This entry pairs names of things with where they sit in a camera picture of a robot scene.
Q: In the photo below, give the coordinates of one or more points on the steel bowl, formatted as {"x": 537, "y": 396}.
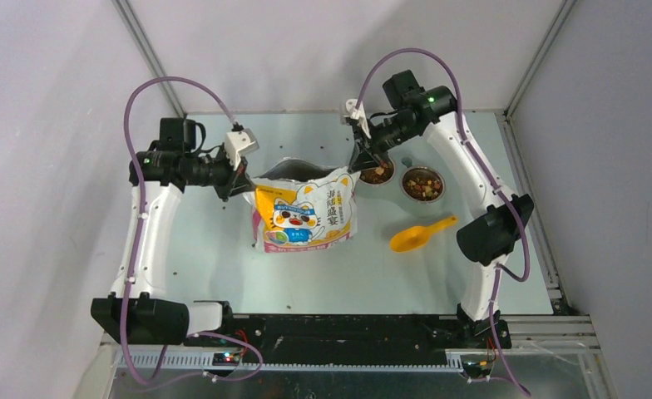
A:
{"x": 423, "y": 184}
{"x": 379, "y": 175}

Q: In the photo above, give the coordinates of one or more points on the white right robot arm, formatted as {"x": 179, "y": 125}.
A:
{"x": 499, "y": 214}

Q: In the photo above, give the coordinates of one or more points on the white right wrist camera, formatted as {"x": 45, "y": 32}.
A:
{"x": 353, "y": 114}

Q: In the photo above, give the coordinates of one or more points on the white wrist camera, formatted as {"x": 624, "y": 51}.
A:
{"x": 237, "y": 144}
{"x": 353, "y": 114}

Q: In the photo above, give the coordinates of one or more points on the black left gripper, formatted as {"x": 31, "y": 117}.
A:
{"x": 241, "y": 183}

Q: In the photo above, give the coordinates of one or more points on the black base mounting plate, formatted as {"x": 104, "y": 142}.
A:
{"x": 351, "y": 340}

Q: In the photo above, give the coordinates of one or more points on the yellow plastic scoop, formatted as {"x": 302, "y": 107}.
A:
{"x": 418, "y": 236}

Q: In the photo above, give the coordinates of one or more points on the pet food bag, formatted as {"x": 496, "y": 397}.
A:
{"x": 298, "y": 206}

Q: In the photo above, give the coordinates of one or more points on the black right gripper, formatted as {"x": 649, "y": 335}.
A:
{"x": 370, "y": 158}

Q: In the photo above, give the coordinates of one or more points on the pale green bowl stand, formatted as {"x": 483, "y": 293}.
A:
{"x": 392, "y": 192}

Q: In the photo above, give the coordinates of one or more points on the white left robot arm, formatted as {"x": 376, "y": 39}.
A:
{"x": 139, "y": 309}

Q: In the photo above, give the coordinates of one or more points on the right steel bowl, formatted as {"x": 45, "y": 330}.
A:
{"x": 423, "y": 184}

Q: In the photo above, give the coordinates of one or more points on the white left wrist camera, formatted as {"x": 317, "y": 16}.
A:
{"x": 237, "y": 144}

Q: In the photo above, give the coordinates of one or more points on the left steel bowl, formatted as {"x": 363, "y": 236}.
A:
{"x": 379, "y": 175}

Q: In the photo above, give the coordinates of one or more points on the aluminium frame rail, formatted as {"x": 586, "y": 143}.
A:
{"x": 516, "y": 334}

